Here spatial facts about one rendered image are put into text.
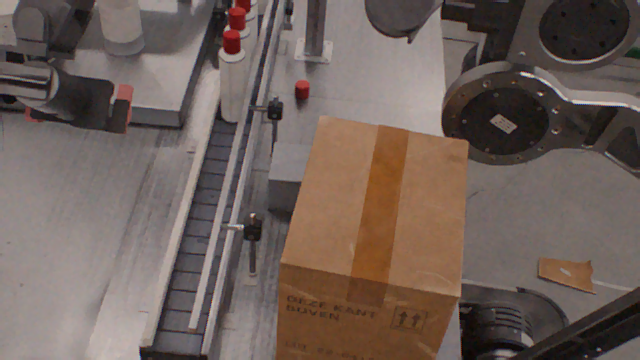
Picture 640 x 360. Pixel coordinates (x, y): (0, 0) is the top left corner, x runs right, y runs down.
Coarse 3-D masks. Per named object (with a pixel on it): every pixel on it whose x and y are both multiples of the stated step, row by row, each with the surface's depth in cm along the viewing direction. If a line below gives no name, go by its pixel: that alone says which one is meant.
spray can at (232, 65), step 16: (224, 32) 132; (224, 48) 133; (240, 48) 134; (224, 64) 134; (240, 64) 134; (224, 80) 137; (240, 80) 137; (224, 96) 140; (240, 96) 140; (224, 112) 143; (240, 112) 143
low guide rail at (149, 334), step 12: (216, 84) 148; (216, 96) 145; (216, 108) 144; (204, 132) 138; (204, 144) 135; (192, 168) 131; (192, 180) 129; (192, 192) 128; (180, 216) 123; (180, 228) 121; (180, 240) 121; (168, 252) 118; (168, 264) 116; (168, 276) 115; (156, 300) 111; (156, 312) 110; (156, 324) 110; (144, 336) 107
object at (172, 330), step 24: (264, 48) 163; (216, 120) 145; (216, 144) 141; (216, 168) 136; (240, 168) 137; (216, 192) 132; (192, 216) 128; (192, 240) 124; (192, 264) 120; (216, 264) 121; (168, 288) 117; (192, 288) 117; (168, 312) 114; (168, 336) 111; (192, 336) 111
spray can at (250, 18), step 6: (240, 0) 140; (246, 0) 140; (240, 6) 141; (246, 6) 141; (246, 12) 142; (252, 12) 144; (246, 18) 143; (252, 18) 143; (246, 24) 143; (252, 24) 144; (252, 30) 145; (252, 36) 146; (252, 42) 148; (252, 48) 149; (252, 54) 150; (252, 60) 151
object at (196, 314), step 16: (272, 0) 162; (256, 48) 149; (256, 64) 146; (240, 128) 132; (240, 144) 130; (224, 192) 121; (224, 208) 119; (208, 256) 112; (208, 272) 110; (192, 320) 104
